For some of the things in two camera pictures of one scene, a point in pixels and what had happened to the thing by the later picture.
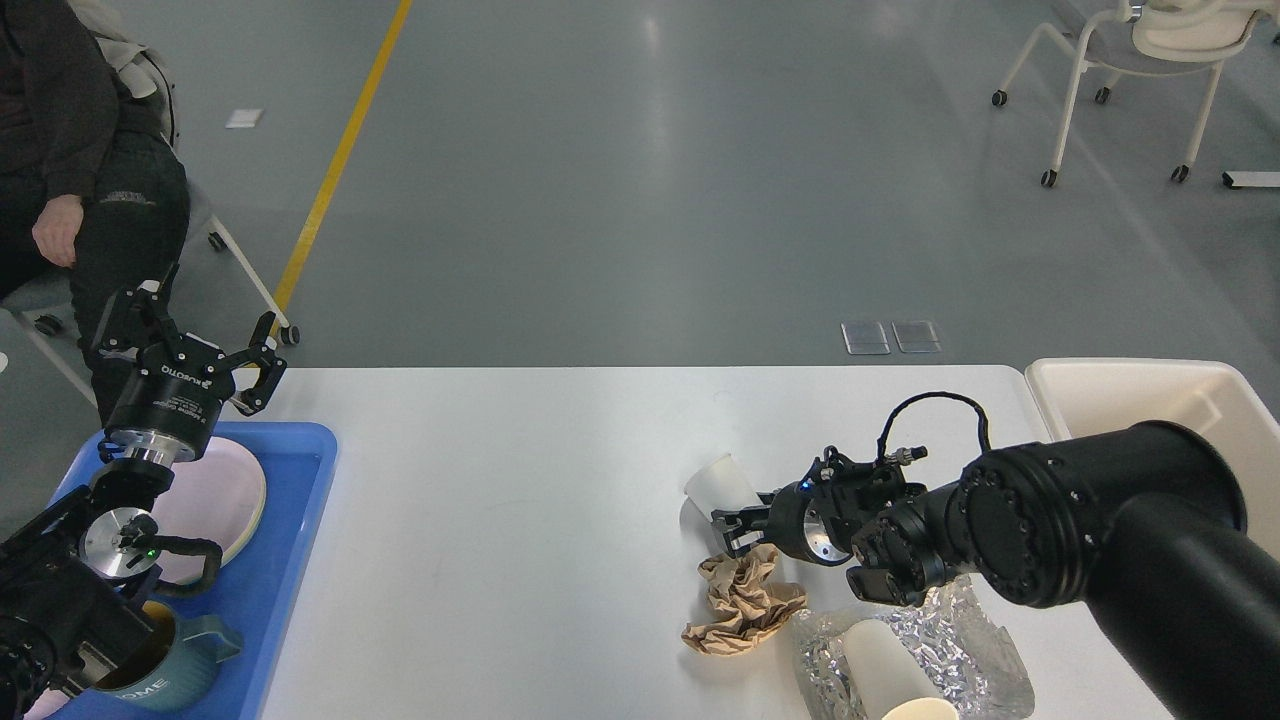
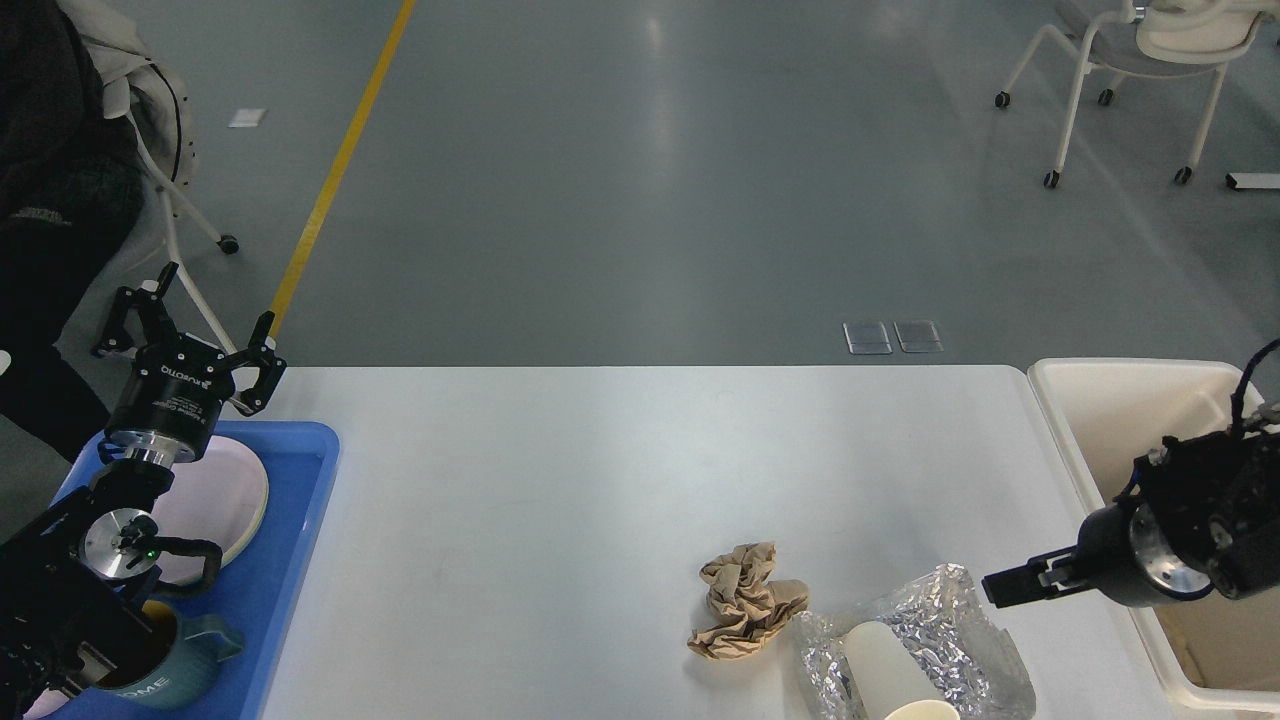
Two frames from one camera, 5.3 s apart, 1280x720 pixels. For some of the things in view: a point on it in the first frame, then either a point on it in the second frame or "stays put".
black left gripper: x=161 y=394 stays put
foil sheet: x=974 y=664 stays put
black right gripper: x=801 y=521 to x=1121 y=559
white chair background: x=43 y=297 to x=169 y=203
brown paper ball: x=744 y=606 stays put
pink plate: x=218 y=497 stays put
